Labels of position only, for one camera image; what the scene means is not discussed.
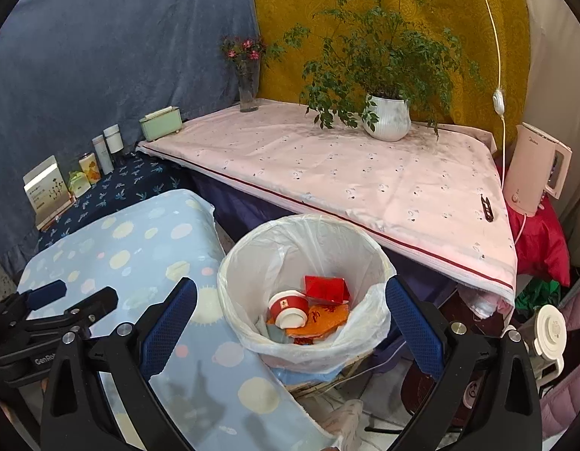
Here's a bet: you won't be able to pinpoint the white round appliance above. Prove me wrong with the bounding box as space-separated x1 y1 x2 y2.
502 304 567 390

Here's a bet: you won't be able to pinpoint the white cylindrical jar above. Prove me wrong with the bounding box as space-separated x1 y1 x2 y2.
103 124 125 155

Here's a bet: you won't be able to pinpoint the red cloth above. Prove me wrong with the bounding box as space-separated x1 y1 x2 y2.
495 157 572 288

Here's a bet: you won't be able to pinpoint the red white paper cup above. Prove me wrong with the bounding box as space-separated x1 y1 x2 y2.
267 290 309 330

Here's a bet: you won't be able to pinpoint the yellow hanging blanket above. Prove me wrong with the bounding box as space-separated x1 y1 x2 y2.
247 0 534 152

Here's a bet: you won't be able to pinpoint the red packaging piece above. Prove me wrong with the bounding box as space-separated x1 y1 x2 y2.
304 276 351 306

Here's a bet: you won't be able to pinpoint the green plant white pot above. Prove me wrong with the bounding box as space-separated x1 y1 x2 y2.
267 0 486 132

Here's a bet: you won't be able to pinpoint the black clip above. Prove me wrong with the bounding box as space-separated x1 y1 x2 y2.
480 194 495 223

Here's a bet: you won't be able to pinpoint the pink electric kettle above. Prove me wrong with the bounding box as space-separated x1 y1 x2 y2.
503 122 572 217

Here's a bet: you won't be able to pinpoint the mint green tissue box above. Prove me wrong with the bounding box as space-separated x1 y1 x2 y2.
140 106 182 142

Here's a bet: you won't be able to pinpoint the tall white tube bottle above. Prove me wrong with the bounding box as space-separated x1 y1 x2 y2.
92 135 114 175

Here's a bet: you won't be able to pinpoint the white cord with switch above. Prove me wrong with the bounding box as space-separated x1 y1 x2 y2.
471 0 529 245

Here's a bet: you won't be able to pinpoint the glass vase pink flowers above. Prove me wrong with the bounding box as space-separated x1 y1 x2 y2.
221 37 267 112

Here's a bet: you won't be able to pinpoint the white floral card box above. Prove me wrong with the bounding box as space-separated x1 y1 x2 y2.
23 156 75 230

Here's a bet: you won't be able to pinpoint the white-lined trash bin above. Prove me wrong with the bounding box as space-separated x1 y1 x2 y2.
217 215 396 384

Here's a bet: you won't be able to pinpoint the orange plastic bag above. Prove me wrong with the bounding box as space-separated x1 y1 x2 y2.
284 304 350 339

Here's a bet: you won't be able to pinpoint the blue-grey hanging blanket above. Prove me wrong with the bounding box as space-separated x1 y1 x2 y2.
0 0 257 275

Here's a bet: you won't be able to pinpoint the navy floral cloth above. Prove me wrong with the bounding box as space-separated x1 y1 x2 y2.
38 153 195 251

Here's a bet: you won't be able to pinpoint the pink table cloth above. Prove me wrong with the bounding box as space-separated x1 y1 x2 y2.
138 100 517 307

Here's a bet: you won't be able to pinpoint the small green wrapped box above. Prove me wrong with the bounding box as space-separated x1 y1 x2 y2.
69 171 91 198

